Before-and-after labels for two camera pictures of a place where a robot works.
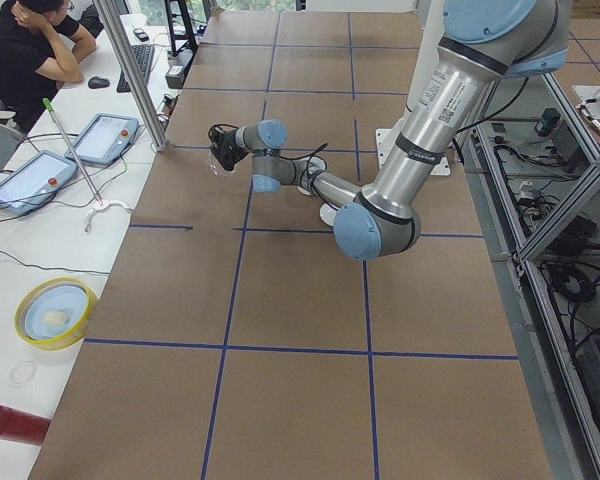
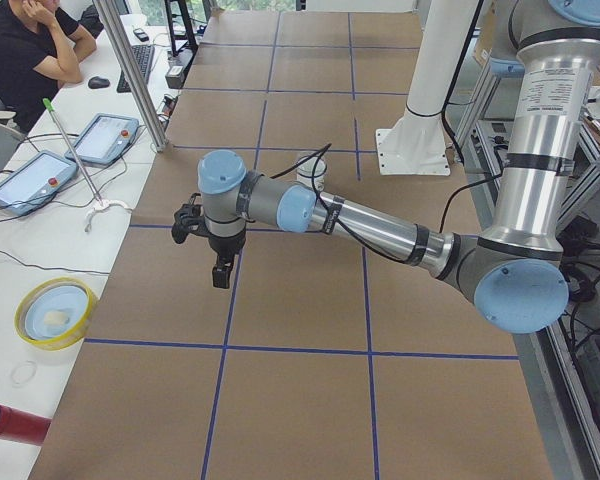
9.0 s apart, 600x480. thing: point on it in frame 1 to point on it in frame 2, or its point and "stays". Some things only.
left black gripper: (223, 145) to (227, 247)
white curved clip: (102, 207) stays
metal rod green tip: (51, 110) stays
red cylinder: (13, 424) stays
